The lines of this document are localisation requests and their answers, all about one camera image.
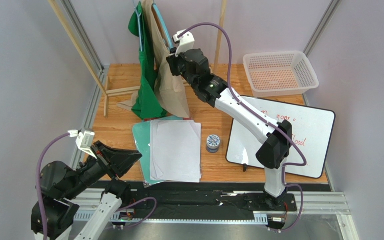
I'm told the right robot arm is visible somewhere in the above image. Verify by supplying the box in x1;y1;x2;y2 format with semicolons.
166;49;293;206

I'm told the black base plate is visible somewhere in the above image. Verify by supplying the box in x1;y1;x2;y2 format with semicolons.
122;182;299;221

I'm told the green t shirt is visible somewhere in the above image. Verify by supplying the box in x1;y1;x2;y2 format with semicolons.
131;2;167;120

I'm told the white whiteboard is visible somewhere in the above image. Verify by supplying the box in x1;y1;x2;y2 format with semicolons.
226;96;336;179

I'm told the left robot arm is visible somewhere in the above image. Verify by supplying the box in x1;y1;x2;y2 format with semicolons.
31;141;142;240

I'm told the light blue hanger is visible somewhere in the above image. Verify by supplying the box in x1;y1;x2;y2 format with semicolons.
151;0;177;55

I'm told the teal plastic folder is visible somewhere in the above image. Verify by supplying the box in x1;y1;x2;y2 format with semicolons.
131;120;164;188

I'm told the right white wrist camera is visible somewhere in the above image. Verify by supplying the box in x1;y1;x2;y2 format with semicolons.
172;30;195;57

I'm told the aluminium frame rail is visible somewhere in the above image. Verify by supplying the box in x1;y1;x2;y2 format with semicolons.
58;0;359;240

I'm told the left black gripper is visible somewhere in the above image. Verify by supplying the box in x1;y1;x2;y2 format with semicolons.
64;139;143;199

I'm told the beige t shirt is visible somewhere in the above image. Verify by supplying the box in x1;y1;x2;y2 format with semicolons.
117;0;190;118

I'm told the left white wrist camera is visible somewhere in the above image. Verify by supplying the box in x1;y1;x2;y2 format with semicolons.
67;128;97;159

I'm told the white paper stack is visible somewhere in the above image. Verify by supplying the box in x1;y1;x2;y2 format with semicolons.
150;120;202;183

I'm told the white plastic basket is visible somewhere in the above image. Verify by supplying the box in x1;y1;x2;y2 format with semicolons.
243;50;320;98

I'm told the blue wire hanger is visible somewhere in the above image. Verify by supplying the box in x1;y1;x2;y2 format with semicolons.
128;0;146;53

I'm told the small round tin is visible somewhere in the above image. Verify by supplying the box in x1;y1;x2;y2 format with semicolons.
206;134;221;154

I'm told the wooden clothes rack frame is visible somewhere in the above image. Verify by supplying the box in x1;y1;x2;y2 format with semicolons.
47;0;228;118

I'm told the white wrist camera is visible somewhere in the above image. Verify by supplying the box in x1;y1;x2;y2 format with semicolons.
67;128;97;159
172;30;195;57

